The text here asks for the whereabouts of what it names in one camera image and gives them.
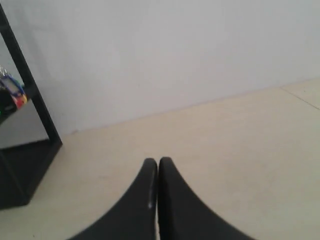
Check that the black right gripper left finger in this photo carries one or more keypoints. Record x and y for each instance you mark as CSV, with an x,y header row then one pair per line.
x,y
133,217

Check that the black metal shelf rack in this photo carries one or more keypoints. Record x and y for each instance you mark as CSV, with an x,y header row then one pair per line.
x,y
22,167

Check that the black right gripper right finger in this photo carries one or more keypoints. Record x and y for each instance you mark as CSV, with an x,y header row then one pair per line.
x,y
182,215

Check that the colourful key tag bunch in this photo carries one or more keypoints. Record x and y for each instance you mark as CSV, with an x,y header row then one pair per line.
x,y
12,95

